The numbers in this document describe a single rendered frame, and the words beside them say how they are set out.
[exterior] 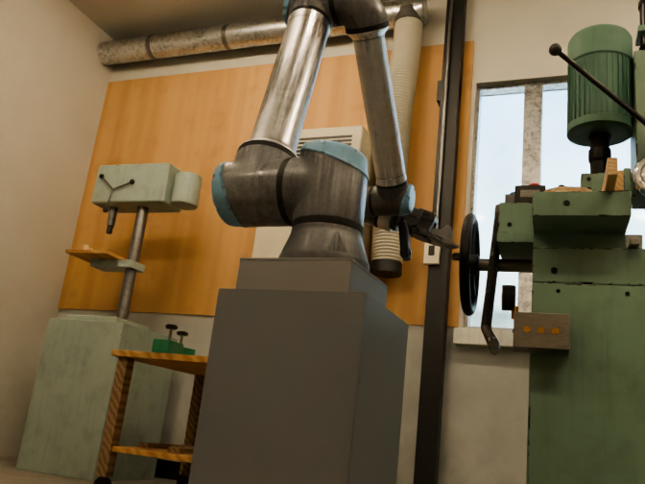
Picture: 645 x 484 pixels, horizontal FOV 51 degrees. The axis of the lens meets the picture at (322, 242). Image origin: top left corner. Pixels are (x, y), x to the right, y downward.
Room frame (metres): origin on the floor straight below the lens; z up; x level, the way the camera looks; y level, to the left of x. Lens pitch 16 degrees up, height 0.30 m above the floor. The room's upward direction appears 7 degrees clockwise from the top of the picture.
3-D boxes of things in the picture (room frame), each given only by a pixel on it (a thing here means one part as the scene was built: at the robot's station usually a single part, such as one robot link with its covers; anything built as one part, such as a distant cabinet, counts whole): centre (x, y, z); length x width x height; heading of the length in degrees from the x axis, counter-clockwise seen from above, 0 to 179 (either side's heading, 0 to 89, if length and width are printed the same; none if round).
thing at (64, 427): (3.43, 0.96, 0.79); 0.62 x 0.48 x 1.58; 68
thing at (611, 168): (1.58, -0.69, 0.92); 0.55 x 0.02 x 0.04; 160
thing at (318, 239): (1.35, -0.01, 0.67); 0.19 x 0.19 x 0.10
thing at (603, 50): (1.72, -0.74, 1.35); 0.18 x 0.18 x 0.31
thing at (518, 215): (1.75, -0.55, 0.91); 0.15 x 0.14 x 0.09; 160
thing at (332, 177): (1.35, 0.00, 0.81); 0.17 x 0.15 x 0.18; 65
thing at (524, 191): (1.75, -0.55, 0.99); 0.13 x 0.11 x 0.06; 160
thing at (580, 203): (1.72, -0.63, 0.87); 0.61 x 0.30 x 0.06; 160
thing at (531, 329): (1.52, -0.52, 0.58); 0.12 x 0.08 x 0.08; 70
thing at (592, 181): (1.71, -0.76, 1.03); 0.14 x 0.07 x 0.09; 70
